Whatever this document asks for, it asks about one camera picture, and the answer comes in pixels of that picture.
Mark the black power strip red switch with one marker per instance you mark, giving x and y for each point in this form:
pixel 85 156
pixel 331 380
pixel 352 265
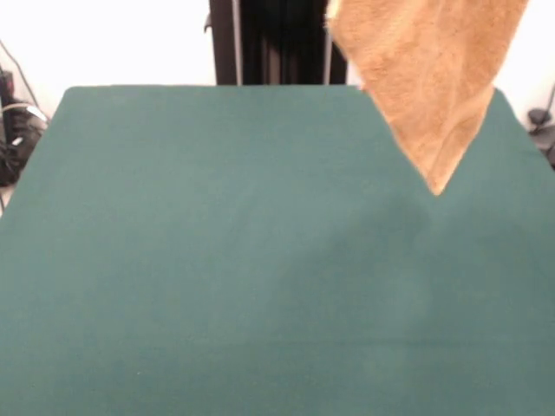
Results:
pixel 6 82

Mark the orange terry towel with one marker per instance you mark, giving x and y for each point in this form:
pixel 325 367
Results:
pixel 425 86

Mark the small black power adapter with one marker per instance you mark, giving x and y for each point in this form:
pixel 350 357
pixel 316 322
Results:
pixel 537 117

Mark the black robot pedestal stand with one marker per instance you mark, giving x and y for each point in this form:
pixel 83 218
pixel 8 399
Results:
pixel 282 43

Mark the dark green table cloth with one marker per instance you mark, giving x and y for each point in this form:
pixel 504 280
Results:
pixel 173 260

